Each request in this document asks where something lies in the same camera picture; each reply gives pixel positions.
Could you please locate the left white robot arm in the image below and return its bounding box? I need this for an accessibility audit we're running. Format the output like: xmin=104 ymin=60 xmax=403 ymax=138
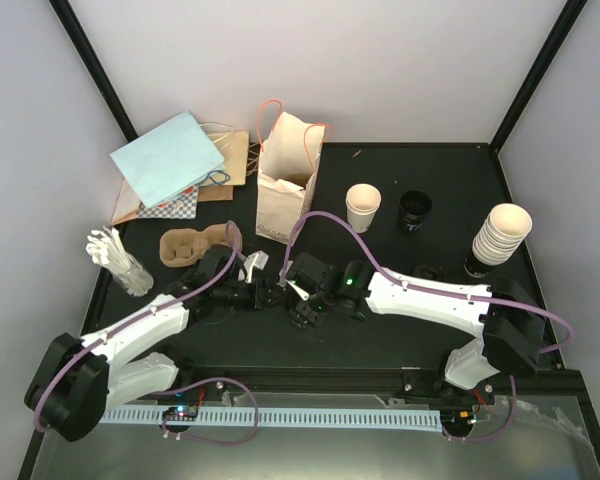
xmin=24 ymin=245 xmax=276 ymax=442

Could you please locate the light blue paper bag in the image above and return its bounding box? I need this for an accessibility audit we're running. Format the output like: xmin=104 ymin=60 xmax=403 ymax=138
xmin=110 ymin=111 xmax=224 ymax=208

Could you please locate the checkered paper bag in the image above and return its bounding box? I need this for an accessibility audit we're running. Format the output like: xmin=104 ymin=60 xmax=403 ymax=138
xmin=136 ymin=187 xmax=199 ymax=220

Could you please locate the light blue cable chain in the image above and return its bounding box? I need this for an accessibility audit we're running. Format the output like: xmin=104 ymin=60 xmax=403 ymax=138
xmin=100 ymin=404 xmax=445 ymax=435

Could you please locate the white plastic cutlery bunch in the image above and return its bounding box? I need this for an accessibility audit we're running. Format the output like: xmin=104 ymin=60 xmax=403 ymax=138
xmin=85 ymin=227 xmax=154 ymax=297

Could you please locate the brown kraft paper bag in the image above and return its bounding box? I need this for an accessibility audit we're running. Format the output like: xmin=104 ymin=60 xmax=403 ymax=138
xmin=111 ymin=130 xmax=250 ymax=225

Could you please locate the cream bear paper bag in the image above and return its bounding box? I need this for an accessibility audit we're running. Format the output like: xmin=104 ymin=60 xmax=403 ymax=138
xmin=255 ymin=99 xmax=333 ymax=244

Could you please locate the black paper coffee cup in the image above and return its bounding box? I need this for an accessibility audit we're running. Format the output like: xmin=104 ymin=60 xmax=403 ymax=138
xmin=290 ymin=304 xmax=320 ymax=329

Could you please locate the stack of white cups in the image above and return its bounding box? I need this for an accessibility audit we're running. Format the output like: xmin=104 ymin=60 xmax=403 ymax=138
xmin=464 ymin=203 xmax=533 ymax=278

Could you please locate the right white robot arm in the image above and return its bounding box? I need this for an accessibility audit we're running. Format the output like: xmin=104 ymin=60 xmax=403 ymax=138
xmin=279 ymin=253 xmax=545 ymax=403

